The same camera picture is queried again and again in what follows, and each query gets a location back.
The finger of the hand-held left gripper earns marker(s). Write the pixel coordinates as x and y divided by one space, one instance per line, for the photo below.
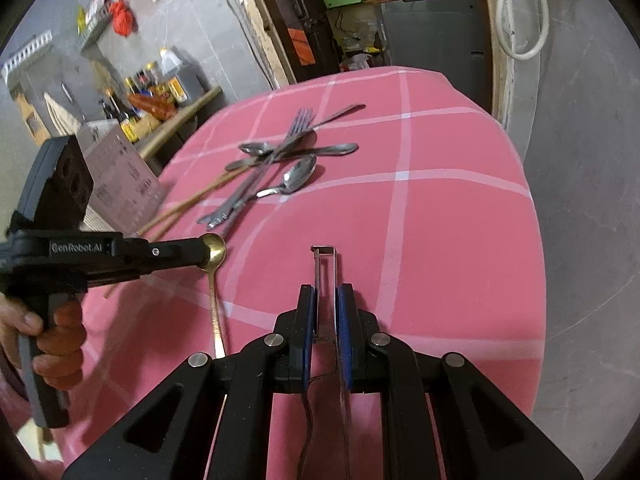
172 252

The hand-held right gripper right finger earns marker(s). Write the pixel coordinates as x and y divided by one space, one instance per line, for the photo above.
344 332

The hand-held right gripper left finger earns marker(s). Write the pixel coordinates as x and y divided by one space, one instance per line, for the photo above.
310 332

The gold spoon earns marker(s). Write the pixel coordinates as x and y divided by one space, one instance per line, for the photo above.
216 251

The metal peeler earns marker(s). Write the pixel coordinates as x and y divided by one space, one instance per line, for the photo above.
315 285

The printed white box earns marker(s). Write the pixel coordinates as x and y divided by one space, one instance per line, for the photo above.
120 175

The person's left hand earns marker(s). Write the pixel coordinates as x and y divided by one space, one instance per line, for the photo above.
62 345

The wooden chopstick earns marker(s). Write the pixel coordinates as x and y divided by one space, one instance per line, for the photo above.
200 195
167 222

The pink checked tablecloth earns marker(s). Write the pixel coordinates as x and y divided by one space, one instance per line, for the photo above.
425 260

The metal fork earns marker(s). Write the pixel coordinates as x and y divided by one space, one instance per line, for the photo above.
280 152
260 170

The dark yellow-label sauce bottle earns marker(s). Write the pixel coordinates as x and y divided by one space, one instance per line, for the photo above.
127 122

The wooden grater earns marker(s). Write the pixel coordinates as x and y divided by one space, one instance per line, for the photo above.
31 115

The beige hanging towel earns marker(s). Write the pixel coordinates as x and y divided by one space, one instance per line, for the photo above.
62 112

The kitchen countertop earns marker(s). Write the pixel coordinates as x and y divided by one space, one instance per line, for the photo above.
187 110

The orange-red snack packet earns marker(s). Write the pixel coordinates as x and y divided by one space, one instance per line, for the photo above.
152 106

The large metal spoon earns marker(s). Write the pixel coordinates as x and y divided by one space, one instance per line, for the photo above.
300 172

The slim metal spoon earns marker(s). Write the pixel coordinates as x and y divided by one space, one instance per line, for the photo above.
340 111
330 149

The red plastic bag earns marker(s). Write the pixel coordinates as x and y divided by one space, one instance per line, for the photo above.
123 17

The grey cabinet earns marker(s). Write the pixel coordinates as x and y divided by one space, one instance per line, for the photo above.
435 45

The white wall rack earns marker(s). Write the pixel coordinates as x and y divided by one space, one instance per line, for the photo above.
27 52

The grey wall rack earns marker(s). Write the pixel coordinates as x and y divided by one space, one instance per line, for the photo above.
95 30

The wooden door frame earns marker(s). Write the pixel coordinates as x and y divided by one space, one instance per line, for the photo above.
260 15

